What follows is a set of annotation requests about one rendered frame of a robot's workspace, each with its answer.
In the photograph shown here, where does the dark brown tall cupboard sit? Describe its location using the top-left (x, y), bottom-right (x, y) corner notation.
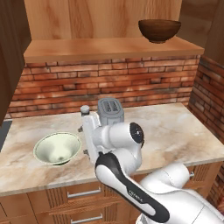
top-left (0, 0), bottom-right (32, 127)

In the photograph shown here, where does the grey toaster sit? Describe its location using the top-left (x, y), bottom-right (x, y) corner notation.
top-left (96, 97), bottom-right (125, 127)

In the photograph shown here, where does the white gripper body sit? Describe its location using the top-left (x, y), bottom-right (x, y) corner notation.
top-left (80, 105), bottom-right (103, 165)

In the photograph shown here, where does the wooden drawer front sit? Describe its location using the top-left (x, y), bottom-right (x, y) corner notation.
top-left (64, 181), bottom-right (103, 206)
top-left (68, 204), bottom-right (106, 224)

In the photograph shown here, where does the dark brown wooden bowl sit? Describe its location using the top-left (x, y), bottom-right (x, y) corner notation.
top-left (137, 18), bottom-right (182, 45)

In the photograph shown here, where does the wooden cupboard door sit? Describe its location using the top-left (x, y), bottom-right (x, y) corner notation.
top-left (0, 187), bottom-right (68, 224)
top-left (186, 161), bottom-right (224, 200)

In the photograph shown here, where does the brown wall cupboard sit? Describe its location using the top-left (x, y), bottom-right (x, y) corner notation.
top-left (177, 0), bottom-right (224, 67)

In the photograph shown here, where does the light wooden shelf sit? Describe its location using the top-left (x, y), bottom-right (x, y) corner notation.
top-left (23, 35), bottom-right (206, 64)

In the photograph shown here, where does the dark grey hob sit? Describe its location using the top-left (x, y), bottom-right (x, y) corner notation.
top-left (0, 120), bottom-right (13, 153)

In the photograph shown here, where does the pale green bowl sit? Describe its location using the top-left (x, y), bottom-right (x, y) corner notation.
top-left (32, 131), bottom-right (82, 166)

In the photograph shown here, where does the silver drawer handle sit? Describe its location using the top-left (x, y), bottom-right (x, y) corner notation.
top-left (70, 213), bottom-right (104, 224)
top-left (66, 187), bottom-right (102, 200)

